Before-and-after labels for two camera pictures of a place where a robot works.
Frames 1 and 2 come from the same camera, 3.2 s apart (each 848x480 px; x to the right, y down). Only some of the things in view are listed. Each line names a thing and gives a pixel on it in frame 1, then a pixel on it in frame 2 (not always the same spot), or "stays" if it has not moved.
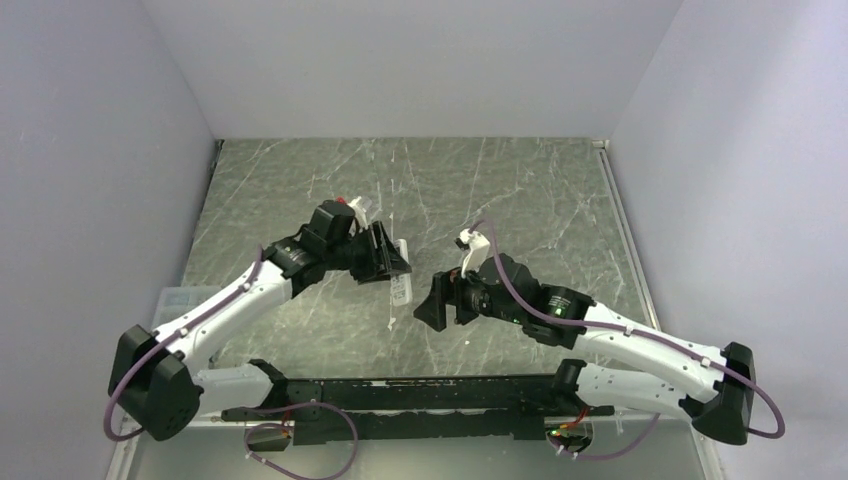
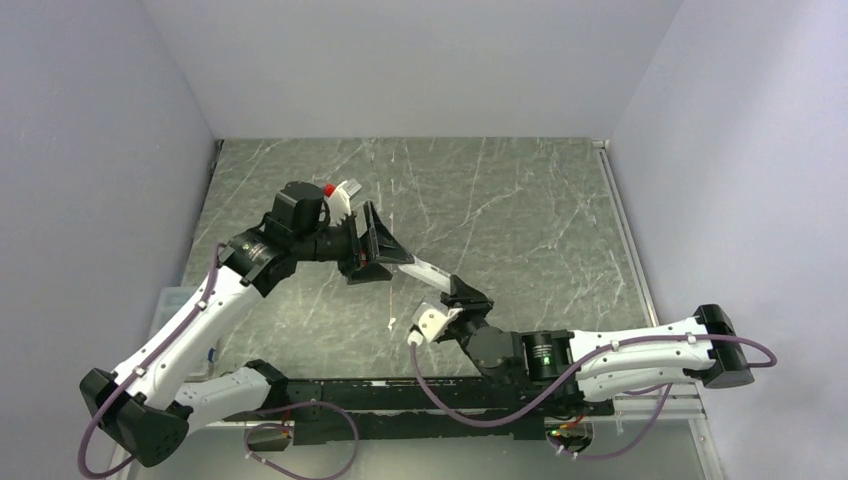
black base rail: x=377 y=408 stays
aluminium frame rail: x=603 y=150 stays
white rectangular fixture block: x=401 y=282 → x=429 y=274
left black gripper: x=380 y=261 stays
